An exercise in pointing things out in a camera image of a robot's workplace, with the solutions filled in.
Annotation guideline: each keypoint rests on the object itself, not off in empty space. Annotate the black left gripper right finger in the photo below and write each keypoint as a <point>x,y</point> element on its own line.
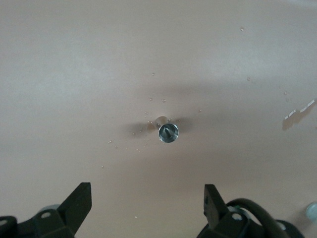
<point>215,210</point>

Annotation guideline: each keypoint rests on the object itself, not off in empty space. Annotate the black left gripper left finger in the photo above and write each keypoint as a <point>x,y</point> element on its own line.
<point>69,213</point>

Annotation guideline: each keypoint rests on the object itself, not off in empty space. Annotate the steel jigger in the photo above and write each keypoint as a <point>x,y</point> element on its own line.
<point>168,134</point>

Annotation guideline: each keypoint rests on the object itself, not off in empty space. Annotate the yellow-green frosted bottle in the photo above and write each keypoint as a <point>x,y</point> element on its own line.
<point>312,210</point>

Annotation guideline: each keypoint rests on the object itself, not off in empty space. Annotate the large brown liquid puddle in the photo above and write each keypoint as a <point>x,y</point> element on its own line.
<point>294,121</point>

